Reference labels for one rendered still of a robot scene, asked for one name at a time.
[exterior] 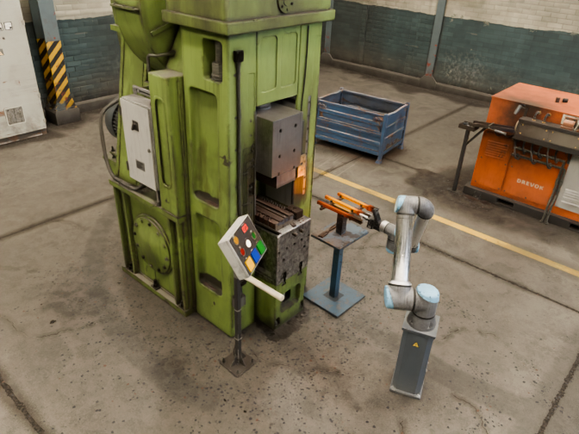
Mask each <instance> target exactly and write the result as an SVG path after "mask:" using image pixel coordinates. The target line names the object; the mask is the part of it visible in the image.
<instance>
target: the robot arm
mask: <svg viewBox="0 0 579 434"><path fill-rule="evenodd" d="M395 212H396V216H397V217H396V225H394V224H392V223H389V222H388V221H386V220H381V217H380V214H379V212H378V208H374V209H372V213H373V214H370V217H369V218H368V216H366V215H364V214H359V215H360V216H361V219H362V220H363V222H364V221H365V220H366V221H368V223H367V224H368V225H367V227H368V226H370V229H371V230H372V229H375V230H377V231H379V232H382V233H385V234H387V235H388V239H387V244H386V251H387V252H388V253H391V254H394V258H393V269H392V279H391V280H390V281H389V283H388V285H385V287H384V304H385V306H386V307H387V308H390V309H396V310H405V311H410V313H409V314H408V317H407V322H408V324H409V325H410V326H411V327H412V328H414V329H415V330H417V331H420V332H430V331H432V330H433V329H434V328H435V327H436V323H437V321H436V318H435V313H436V310H437V306H438V303H439V291H438V290H437V289H436V288H435V287H434V286H432V285H430V284H426V283H422V284H419V285H418V286H417V288H412V284H411V283H410V282H409V271H410V261H411V253H417V252H418V251H419V248H420V243H419V242H420V239H421V236H422V234H423V232H424V231H425V228H426V225H427V223H428V221H429V220H430V219H431V218H432V217H433V216H434V213H435V209H434V205H433V204H432V203H431V202H430V201H429V200H428V199H427V198H425V197H421V196H411V195H399V196H398V197H397V199H396V203H395ZM367 214H369V213H367ZM415 214H417V216H416V218H415V221H414V215H415ZM372 227H373V228H372ZM368 228H369V227H368Z"/></svg>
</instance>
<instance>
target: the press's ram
mask: <svg viewBox="0 0 579 434"><path fill-rule="evenodd" d="M256 111H257V138H256V139H257V145H256V172H258V173H261V174H263V175H265V176H268V177H270V178H273V177H276V176H278V175H281V174H283V173H284V172H286V171H290V170H292V169H293V168H296V167H298V166H300V164H301V149H302V119H303V112H302V111H300V110H297V109H294V108H289V107H286V106H283V105H281V104H278V103H274V102H271V108H270V109H267V110H256Z"/></svg>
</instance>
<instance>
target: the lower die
mask: <svg viewBox="0 0 579 434"><path fill-rule="evenodd" d="M256 200H257V201H259V202H262V203H264V204H265V205H268V206H270V207H272V208H275V209H276V210H278V211H280V212H282V213H284V214H287V215H288V216H289V217H288V218H286V219H285V217H284V216H282V215H281V214H278V213H276V212H274V211H272V210H270V209H268V208H265V207H263V206H261V205H259V204H257V203H256V210H258V211H256V215H255V219H256V220H257V221H258V215H259V221H260V222H261V223H263V219H264V224H265V225H268V218H269V217H271V218H269V227H271V228H272V229H275V230H277V231H278V230H280V229H282V228H283V227H285V226H287V225H289V224H290V223H292V222H293V215H294V214H293V213H291V212H289V211H287V210H284V209H283V208H280V207H279V206H276V205H274V204H271V203H270V202H267V201H266V200H263V199H262V198H259V197H257V196H256ZM261 212H262V213H263V215H262V213H261ZM259 213H261V214H259ZM265 214H267V217H266V215H265ZM264 215H265V218H264Z"/></svg>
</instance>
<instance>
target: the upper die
mask: <svg viewBox="0 0 579 434"><path fill-rule="evenodd" d="M256 180H258V181H260V182H262V183H265V184H268V185H270V186H271V187H273V188H276V189H277V188H279V187H281V186H283V185H285V184H287V183H290V182H292V181H294V180H296V168H293V169H292V170H289V171H286V172H284V173H283V174H281V175H278V176H276V177H273V178H270V177H268V176H265V175H263V174H261V173H258V172H256Z"/></svg>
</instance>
